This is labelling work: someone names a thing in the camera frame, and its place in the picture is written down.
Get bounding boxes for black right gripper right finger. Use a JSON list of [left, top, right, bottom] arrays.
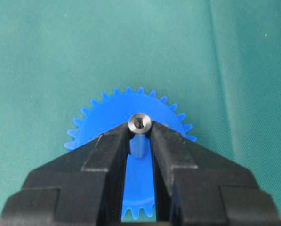
[[149, 122, 280, 226]]

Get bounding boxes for small steel shaft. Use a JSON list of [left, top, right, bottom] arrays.
[[128, 113, 152, 159]]

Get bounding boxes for green cloth table cover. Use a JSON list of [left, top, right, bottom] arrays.
[[0, 0, 281, 216]]

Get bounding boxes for blue plastic gear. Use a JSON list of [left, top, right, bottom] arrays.
[[64, 87, 197, 222]]

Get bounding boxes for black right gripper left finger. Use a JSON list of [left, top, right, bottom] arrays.
[[0, 123, 129, 226]]

